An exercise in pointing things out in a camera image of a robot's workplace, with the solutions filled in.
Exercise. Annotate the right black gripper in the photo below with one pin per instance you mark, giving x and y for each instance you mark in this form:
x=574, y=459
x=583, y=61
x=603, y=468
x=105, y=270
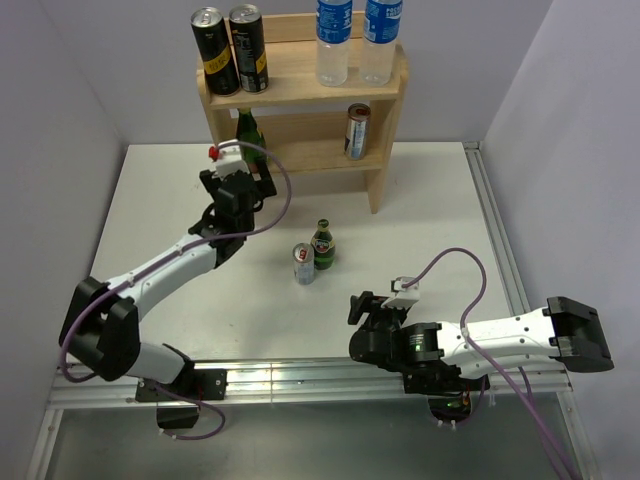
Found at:
x=366, y=302

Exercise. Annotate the aluminium front rail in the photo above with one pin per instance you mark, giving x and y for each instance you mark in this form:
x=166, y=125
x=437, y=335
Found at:
x=248, y=382

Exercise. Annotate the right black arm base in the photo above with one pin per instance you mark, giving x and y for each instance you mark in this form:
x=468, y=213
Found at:
x=449, y=395

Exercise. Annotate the right black yellow can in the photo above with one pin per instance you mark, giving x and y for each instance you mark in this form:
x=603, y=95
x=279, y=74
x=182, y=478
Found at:
x=247, y=33

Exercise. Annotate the silver blue energy can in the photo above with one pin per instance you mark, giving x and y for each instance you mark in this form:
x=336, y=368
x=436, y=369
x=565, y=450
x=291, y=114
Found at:
x=358, y=116

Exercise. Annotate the aluminium right rail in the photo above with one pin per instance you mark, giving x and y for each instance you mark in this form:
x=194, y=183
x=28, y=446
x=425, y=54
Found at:
x=510, y=278

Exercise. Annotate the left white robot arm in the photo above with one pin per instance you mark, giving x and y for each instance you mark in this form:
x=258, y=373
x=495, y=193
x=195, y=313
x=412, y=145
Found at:
x=101, y=328

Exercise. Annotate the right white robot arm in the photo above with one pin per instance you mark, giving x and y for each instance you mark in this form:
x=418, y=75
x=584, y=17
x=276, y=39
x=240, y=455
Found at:
x=565, y=331

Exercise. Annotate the aluminium rail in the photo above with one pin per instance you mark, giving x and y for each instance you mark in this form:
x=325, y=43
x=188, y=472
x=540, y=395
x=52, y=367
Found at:
x=510, y=278
x=248, y=382

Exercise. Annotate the rear silver red-tab can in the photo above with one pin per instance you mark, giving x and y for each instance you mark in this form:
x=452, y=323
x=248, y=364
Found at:
x=303, y=260

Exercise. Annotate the clear water bottle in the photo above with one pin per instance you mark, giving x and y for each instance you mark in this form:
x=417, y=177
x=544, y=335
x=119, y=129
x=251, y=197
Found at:
x=333, y=31
x=380, y=31

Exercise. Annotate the wooden three-tier shelf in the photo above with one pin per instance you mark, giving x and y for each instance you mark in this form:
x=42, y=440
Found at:
x=308, y=128

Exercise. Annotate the green glass bottle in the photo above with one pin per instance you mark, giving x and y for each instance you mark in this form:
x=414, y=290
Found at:
x=323, y=245
x=247, y=130

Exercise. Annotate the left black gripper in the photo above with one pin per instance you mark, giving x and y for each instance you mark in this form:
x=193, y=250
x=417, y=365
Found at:
x=263, y=187

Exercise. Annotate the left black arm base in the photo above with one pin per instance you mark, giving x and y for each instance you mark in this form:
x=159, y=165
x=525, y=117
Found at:
x=185, y=390

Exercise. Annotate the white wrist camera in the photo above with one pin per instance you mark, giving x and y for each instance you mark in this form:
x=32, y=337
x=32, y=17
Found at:
x=227, y=160
x=405, y=293

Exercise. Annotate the left black yellow can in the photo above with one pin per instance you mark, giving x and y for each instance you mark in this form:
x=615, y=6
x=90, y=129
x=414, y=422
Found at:
x=209, y=29

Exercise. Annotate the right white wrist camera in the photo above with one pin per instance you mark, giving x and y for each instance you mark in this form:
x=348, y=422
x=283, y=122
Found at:
x=405, y=293

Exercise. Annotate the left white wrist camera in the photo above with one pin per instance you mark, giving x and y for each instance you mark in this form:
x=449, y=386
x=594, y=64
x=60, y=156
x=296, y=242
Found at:
x=227, y=160

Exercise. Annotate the black yellow can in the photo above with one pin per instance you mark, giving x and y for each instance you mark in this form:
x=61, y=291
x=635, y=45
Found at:
x=209, y=29
x=247, y=33

